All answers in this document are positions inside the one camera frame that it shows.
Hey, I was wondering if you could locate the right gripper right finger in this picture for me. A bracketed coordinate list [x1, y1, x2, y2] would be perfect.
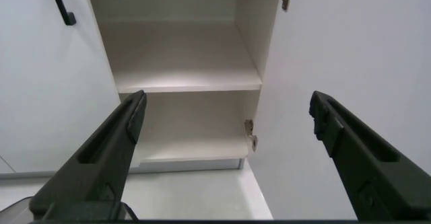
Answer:
[308, 90, 431, 221]

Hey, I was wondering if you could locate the white kitchen cabinet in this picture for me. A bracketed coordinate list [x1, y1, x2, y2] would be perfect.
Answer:
[84, 0, 280, 175]

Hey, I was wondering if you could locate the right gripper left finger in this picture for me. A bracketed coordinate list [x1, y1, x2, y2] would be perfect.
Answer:
[28, 89, 148, 221]

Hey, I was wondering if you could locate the white cabinet door with hinges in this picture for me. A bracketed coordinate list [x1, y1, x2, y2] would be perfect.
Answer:
[246, 0, 431, 221]

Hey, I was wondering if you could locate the white cabinet door black handle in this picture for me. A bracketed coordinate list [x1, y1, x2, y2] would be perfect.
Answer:
[0, 0, 122, 177]

